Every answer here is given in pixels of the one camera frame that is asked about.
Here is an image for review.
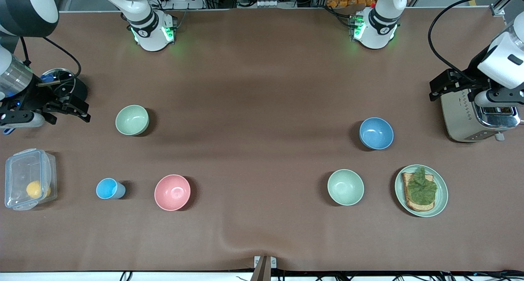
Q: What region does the pale green bowl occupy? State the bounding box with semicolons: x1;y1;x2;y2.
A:
115;105;149;136
327;169;364;206

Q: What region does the blue bowl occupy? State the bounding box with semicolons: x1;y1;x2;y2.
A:
359;117;394;151

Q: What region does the pink bowl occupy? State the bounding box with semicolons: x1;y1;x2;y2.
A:
154;174;191;211

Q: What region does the glass lid with blue knob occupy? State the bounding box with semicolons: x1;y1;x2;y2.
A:
40;68;77;90

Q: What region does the beige chrome toaster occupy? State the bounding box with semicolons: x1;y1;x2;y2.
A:
440;89;522;143

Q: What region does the clear plastic lidded container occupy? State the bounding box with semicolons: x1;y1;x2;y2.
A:
5;148;58;211

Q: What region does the yellow lemon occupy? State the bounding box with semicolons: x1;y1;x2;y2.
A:
26;181;52;199

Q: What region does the light blue cup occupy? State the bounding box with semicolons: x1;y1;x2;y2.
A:
96;178;126;200

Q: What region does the green lettuce leaf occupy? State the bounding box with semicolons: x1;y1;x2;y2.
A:
407;167;438;205

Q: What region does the pale green plate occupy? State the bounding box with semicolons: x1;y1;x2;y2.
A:
395;164;449;218

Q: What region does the toasted bread slice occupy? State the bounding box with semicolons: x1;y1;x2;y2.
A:
402;172;435;212

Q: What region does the white power strip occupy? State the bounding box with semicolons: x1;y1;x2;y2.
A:
257;0;297;8

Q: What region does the brown table cover sheet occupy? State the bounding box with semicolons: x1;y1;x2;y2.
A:
0;9;524;272

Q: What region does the aluminium frame profile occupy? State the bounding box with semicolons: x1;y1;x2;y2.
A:
490;0;524;16

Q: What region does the metal table edge bracket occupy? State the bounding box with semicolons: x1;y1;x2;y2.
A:
254;255;277;270

